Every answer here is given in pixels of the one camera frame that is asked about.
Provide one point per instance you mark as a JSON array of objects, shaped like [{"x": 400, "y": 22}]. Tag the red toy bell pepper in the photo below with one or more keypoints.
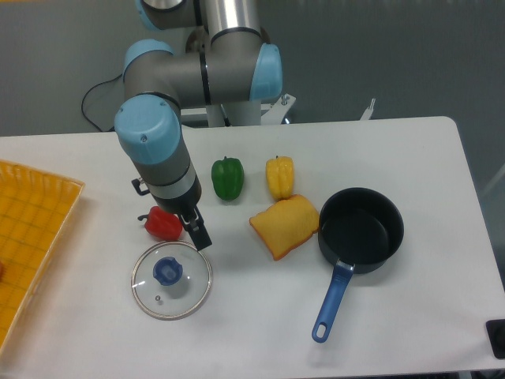
[{"x": 162, "y": 225}]

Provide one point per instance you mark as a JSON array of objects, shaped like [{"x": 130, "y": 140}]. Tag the yellow toy bell pepper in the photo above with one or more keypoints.
[{"x": 280, "y": 177}]

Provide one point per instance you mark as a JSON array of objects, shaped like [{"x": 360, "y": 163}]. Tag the glass lid with blue knob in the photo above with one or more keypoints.
[{"x": 171, "y": 280}]

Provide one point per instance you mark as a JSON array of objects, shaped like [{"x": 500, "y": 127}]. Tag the yellow plastic basket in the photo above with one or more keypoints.
[{"x": 35, "y": 207}]

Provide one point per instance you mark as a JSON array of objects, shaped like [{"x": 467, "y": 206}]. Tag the black saucepan with blue handle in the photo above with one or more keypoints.
[{"x": 360, "y": 229}]

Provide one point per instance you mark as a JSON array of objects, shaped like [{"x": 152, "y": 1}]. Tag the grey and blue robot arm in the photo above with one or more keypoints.
[{"x": 148, "y": 123}]

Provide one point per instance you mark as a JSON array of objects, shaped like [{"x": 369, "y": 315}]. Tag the black object at table edge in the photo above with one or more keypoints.
[{"x": 495, "y": 330}]

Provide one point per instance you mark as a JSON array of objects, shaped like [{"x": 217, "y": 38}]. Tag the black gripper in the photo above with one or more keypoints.
[{"x": 185, "y": 206}]

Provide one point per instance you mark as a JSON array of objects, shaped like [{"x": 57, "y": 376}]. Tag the green toy bell pepper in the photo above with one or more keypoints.
[{"x": 228, "y": 178}]

